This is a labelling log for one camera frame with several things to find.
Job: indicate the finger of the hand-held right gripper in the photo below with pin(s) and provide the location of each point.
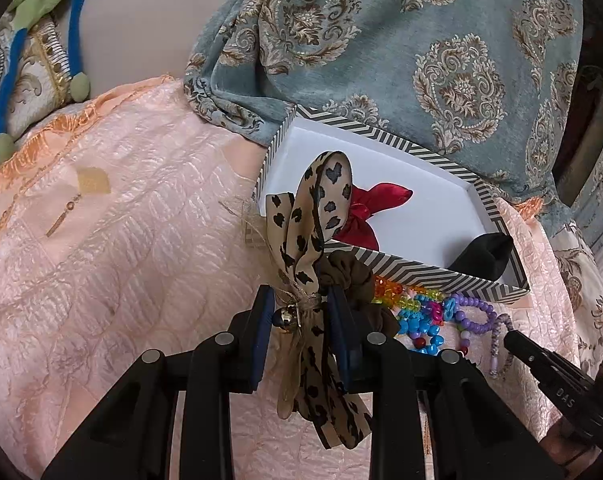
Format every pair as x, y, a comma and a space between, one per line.
541, 365

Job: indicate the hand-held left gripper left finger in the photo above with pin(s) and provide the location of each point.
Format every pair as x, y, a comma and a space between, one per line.
268, 310

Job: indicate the leopard print ribbon bow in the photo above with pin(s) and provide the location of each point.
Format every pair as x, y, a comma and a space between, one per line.
306, 240

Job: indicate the blue-grey damask curtain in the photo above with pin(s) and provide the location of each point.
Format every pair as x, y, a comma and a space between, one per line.
599, 195

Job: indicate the cream floral fabric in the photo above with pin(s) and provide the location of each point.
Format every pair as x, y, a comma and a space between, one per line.
581, 280

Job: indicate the pink quilted bedspread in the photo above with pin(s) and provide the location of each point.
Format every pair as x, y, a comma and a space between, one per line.
131, 270

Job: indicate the gold earring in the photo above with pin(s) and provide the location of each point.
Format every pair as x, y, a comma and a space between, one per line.
64, 215

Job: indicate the brown scrunchie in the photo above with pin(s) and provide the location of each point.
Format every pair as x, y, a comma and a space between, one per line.
354, 275

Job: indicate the black fabric headband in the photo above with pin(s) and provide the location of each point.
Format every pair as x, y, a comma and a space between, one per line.
481, 257

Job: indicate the striped jewelry box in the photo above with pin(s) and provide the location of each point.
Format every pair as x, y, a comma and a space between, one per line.
406, 175

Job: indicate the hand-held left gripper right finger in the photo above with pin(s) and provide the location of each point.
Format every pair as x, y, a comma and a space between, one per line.
338, 320

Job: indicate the blue-grey damask cushion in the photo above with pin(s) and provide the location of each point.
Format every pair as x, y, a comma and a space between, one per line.
381, 50

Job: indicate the cream floral cushion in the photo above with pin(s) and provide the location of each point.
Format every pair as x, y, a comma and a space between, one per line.
36, 85

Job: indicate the red satin bow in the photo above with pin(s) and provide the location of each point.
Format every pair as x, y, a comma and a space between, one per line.
376, 200

